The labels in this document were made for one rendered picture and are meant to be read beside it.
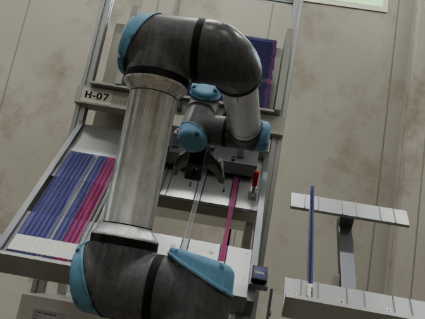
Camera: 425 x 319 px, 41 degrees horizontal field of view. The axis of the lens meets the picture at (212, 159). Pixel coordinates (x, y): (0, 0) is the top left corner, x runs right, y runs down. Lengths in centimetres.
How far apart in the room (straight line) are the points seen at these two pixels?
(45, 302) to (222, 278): 105
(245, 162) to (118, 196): 96
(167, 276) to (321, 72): 472
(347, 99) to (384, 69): 47
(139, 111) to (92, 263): 26
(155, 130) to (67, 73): 474
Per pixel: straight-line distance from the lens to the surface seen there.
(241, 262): 159
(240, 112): 117
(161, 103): 98
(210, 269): 90
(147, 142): 96
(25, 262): 158
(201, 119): 137
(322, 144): 530
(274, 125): 207
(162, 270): 92
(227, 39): 99
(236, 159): 188
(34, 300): 190
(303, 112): 537
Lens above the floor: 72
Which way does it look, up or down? 13 degrees up
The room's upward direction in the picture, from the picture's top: 10 degrees clockwise
